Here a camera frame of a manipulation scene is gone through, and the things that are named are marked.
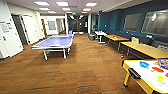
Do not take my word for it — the grey round trash bin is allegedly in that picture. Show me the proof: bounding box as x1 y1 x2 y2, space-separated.
88 33 96 42

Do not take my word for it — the small white table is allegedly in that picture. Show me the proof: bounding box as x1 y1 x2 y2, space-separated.
94 30 108 45

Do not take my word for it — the blue ping pong table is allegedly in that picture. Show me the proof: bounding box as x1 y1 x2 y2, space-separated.
31 33 75 61

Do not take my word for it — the green exit sign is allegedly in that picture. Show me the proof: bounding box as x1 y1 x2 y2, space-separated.
71 11 78 16

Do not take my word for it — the rectangular ceiling light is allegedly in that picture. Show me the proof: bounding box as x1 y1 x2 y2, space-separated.
55 1 70 7
84 2 99 8
32 0 51 7

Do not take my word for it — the interior glass window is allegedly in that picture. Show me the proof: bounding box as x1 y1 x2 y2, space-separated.
123 12 143 33
141 8 168 37

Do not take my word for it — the white hallway door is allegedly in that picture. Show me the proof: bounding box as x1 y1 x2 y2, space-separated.
20 13 43 45

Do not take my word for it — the yellow air hockey table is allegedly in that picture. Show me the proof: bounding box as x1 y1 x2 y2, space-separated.
121 58 168 94

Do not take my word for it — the yellow bowl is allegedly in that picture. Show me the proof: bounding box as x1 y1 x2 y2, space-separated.
156 75 167 85

